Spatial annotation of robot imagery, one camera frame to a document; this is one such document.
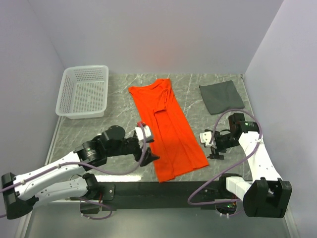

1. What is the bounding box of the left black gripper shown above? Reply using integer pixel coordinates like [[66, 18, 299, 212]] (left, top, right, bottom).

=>
[[108, 138, 160, 166]]

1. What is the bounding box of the white perforated plastic basket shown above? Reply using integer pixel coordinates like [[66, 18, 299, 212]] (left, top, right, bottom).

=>
[[55, 65, 109, 119]]

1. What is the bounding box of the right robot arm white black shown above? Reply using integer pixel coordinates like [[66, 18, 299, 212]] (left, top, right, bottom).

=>
[[200, 113, 292, 218]]

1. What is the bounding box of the orange t shirt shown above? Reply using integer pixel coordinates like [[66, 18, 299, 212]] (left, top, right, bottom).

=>
[[128, 78, 209, 182]]

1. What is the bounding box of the black base crossbar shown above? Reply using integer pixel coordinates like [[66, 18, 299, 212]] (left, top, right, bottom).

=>
[[71, 181, 241, 215]]

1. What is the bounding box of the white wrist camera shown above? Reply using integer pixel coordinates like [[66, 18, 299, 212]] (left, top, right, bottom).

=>
[[135, 122, 154, 143], [199, 130, 215, 148]]

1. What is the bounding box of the aluminium rail frame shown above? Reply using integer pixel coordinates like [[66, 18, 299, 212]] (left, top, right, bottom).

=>
[[25, 74, 299, 238]]

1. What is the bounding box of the folded dark grey t shirt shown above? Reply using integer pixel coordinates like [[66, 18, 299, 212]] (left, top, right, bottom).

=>
[[199, 80, 245, 115]]

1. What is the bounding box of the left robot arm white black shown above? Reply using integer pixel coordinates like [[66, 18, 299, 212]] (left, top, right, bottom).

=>
[[0, 123, 159, 220]]

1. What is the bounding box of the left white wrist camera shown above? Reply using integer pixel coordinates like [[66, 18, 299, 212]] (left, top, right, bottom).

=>
[[135, 122, 154, 143]]

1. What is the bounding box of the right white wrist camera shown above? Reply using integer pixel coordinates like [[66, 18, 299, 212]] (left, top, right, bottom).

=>
[[199, 130, 215, 148]]

